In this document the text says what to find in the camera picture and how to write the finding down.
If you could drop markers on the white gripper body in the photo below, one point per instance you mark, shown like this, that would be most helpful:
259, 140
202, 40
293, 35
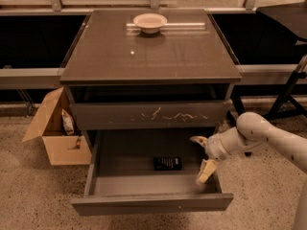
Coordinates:
213, 148

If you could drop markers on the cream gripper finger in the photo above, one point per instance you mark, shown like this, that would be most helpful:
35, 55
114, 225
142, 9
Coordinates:
201, 140
207, 168

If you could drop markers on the black rxbar chocolate bar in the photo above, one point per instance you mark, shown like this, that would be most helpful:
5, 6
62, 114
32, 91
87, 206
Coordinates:
167, 164

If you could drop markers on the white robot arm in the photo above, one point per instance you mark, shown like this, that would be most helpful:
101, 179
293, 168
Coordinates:
251, 131

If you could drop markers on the open grey middle drawer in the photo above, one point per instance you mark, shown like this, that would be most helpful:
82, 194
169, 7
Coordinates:
122, 179

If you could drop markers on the dark grey drawer cabinet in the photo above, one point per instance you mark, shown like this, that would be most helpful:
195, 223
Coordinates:
115, 62

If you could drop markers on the closed scratched top drawer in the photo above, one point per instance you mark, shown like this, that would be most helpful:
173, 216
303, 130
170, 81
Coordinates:
95, 116

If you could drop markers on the white ceramic bowl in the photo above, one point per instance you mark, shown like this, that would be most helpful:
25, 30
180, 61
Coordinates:
150, 23

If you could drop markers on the snack bag in box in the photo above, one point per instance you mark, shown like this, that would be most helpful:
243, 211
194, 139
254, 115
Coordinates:
68, 123

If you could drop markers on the dark side table top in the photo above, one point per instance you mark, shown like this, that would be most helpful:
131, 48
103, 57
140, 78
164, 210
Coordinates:
291, 16

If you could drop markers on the open cardboard box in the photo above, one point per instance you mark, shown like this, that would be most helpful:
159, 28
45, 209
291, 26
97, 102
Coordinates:
47, 124

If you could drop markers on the grey metal window rail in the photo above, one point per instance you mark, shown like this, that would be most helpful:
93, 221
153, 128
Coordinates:
48, 78

